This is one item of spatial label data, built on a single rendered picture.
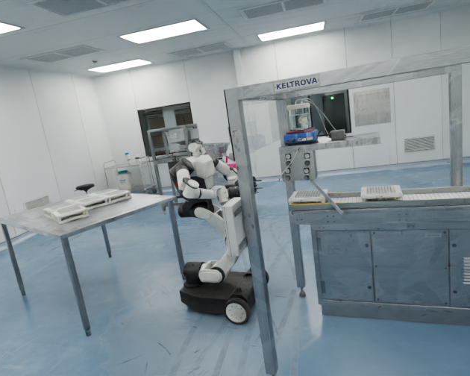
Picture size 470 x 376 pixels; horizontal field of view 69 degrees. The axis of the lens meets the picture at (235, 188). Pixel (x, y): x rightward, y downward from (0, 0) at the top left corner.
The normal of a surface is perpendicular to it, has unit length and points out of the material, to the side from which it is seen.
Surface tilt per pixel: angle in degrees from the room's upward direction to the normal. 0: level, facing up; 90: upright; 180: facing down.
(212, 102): 90
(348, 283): 91
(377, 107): 90
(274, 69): 90
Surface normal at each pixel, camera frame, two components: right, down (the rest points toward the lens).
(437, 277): -0.35, 0.24
